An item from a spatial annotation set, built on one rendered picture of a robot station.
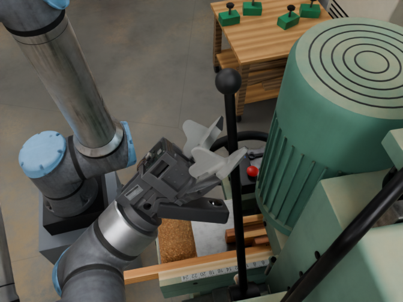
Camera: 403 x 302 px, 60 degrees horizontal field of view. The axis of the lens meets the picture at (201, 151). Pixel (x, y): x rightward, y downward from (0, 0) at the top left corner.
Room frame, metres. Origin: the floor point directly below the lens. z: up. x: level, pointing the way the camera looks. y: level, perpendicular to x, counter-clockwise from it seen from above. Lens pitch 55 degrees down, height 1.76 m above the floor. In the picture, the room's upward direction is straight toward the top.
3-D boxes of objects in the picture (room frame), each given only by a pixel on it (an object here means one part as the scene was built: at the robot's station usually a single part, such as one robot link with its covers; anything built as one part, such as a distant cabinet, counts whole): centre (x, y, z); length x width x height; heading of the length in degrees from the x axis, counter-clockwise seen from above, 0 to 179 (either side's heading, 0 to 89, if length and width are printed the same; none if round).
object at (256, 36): (1.80, -0.44, 0.32); 0.66 x 0.57 x 0.64; 105
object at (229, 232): (0.35, -0.19, 0.92); 0.26 x 0.02 x 0.05; 101
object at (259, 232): (0.33, -0.19, 0.93); 0.19 x 0.01 x 0.06; 101
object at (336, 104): (0.30, -0.18, 1.35); 0.18 x 0.18 x 0.31
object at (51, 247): (0.60, 0.47, 0.27); 0.30 x 0.30 x 0.55; 15
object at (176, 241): (0.34, 0.07, 0.92); 0.14 x 0.09 x 0.04; 11
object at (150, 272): (0.28, -0.09, 0.92); 0.56 x 0.02 x 0.04; 101
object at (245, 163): (0.49, -0.15, 0.99); 0.13 x 0.11 x 0.06; 101
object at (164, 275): (0.28, -0.20, 0.92); 0.60 x 0.02 x 0.05; 101
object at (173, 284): (0.26, -0.20, 0.93); 0.60 x 0.02 x 0.06; 101
